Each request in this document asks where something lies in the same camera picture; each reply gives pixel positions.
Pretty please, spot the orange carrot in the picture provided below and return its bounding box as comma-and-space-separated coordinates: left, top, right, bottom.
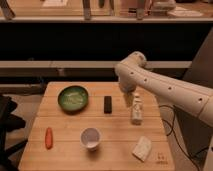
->
45, 127, 53, 149

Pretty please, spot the white paper cup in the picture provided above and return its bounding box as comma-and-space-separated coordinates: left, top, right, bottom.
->
80, 128, 101, 151

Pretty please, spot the black office chair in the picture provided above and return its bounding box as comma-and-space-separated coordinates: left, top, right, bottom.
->
0, 95, 28, 171

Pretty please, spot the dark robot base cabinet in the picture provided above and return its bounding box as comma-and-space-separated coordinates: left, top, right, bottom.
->
175, 35, 213, 156

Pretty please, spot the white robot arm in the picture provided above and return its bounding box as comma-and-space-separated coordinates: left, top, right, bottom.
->
115, 51, 213, 128

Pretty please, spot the green ceramic bowl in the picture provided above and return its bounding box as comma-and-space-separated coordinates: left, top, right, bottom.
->
57, 85, 89, 112

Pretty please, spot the white plastic bottle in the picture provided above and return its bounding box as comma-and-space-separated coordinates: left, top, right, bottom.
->
131, 93, 142, 125

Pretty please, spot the black cable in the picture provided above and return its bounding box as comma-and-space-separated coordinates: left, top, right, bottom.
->
159, 104, 208, 171

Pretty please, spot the black rectangular block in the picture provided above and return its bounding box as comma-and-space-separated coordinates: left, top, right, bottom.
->
104, 96, 112, 114

